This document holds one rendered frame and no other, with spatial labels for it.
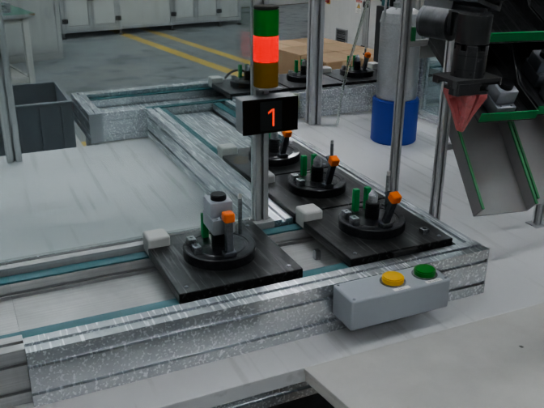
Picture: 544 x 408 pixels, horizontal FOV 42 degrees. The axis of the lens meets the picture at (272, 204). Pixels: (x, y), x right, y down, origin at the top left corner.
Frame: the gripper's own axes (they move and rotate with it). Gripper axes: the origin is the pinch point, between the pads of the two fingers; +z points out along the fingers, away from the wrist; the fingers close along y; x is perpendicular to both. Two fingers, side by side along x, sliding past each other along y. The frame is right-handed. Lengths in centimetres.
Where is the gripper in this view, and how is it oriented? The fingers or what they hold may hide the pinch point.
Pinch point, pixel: (460, 126)
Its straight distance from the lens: 129.1
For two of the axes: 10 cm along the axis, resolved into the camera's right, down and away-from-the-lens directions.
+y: -9.1, 1.4, -3.9
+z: -0.3, 9.2, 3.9
